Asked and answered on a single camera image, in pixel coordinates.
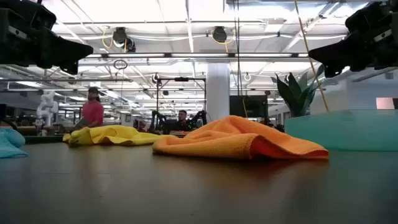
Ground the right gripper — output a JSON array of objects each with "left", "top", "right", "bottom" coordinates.
[{"left": 308, "top": 20, "right": 398, "bottom": 78}]

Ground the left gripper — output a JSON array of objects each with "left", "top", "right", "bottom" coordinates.
[{"left": 0, "top": 9, "right": 94, "bottom": 75}]

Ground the blue microfiber towel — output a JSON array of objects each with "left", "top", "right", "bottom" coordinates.
[{"left": 0, "top": 128, "right": 29, "bottom": 159}]

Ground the orange microfiber towel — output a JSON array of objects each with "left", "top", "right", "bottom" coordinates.
[{"left": 152, "top": 114, "right": 330, "bottom": 161}]

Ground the yellow microfiber towel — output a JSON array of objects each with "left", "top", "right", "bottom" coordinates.
[{"left": 62, "top": 124, "right": 175, "bottom": 147}]

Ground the green snake plant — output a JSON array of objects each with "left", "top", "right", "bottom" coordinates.
[{"left": 271, "top": 64, "right": 326, "bottom": 118}]

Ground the person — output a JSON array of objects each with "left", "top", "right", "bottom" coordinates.
[
  {"left": 73, "top": 86, "right": 105, "bottom": 130},
  {"left": 169, "top": 109, "right": 195, "bottom": 133}
]

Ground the teal translucent plastic bin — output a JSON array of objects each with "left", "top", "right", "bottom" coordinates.
[{"left": 284, "top": 108, "right": 398, "bottom": 152}]

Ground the black monitor screen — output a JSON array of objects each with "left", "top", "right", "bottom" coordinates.
[{"left": 229, "top": 95, "right": 269, "bottom": 118}]

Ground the white building pillar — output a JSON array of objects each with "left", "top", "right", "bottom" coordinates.
[{"left": 206, "top": 63, "right": 231, "bottom": 122}]

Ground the yellow hanging cable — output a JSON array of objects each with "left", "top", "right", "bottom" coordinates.
[{"left": 294, "top": 0, "right": 330, "bottom": 113}]

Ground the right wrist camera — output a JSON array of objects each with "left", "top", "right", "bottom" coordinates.
[{"left": 345, "top": 0, "right": 398, "bottom": 34}]

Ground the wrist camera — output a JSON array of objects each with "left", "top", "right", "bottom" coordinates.
[
  {"left": 345, "top": 0, "right": 398, "bottom": 34},
  {"left": 0, "top": 0, "right": 57, "bottom": 30}
]

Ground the black ceiling cable reel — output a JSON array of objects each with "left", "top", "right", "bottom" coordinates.
[
  {"left": 111, "top": 27, "right": 137, "bottom": 53},
  {"left": 211, "top": 26, "right": 228, "bottom": 44}
]

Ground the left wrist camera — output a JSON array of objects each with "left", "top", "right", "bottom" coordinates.
[{"left": 0, "top": 0, "right": 57, "bottom": 30}]

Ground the pale pink wall panel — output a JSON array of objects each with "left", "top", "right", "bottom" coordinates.
[{"left": 375, "top": 97, "right": 396, "bottom": 110}]

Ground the black hanging cable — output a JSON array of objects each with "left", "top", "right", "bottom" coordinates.
[{"left": 233, "top": 0, "right": 245, "bottom": 97}]

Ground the black metal frame rig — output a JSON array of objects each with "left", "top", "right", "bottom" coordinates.
[{"left": 155, "top": 77, "right": 208, "bottom": 125}]

